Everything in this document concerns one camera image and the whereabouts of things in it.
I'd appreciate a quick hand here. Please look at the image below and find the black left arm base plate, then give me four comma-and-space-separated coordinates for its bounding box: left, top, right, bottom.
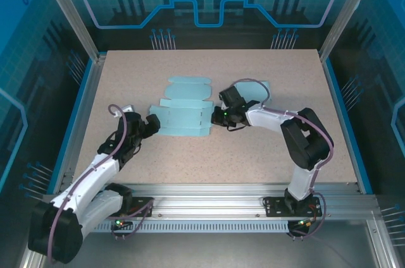
126, 196, 155, 218

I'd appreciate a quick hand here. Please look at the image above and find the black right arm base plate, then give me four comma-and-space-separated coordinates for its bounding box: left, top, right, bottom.
263, 195, 323, 218

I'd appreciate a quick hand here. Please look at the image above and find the aluminium frame rail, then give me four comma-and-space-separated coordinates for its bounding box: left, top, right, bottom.
40, 183, 379, 221

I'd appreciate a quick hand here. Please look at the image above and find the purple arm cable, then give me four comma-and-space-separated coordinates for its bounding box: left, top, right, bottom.
230, 78, 335, 240
47, 104, 155, 264

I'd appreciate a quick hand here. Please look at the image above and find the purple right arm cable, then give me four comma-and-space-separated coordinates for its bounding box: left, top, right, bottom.
230, 78, 335, 240

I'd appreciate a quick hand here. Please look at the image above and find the light blue paper box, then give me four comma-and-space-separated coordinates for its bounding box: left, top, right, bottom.
233, 80, 273, 107
148, 75, 213, 138

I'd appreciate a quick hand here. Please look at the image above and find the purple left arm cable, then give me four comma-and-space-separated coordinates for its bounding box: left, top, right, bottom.
47, 104, 155, 264

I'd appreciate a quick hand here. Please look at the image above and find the aluminium frame post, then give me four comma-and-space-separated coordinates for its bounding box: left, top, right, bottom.
318, 0, 383, 62
34, 0, 108, 63

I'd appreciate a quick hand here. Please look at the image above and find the slotted grey cable duct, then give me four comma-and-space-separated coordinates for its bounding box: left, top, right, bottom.
88, 221, 290, 234

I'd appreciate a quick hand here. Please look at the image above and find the aluminium side rail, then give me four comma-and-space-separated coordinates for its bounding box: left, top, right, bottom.
59, 54, 108, 193

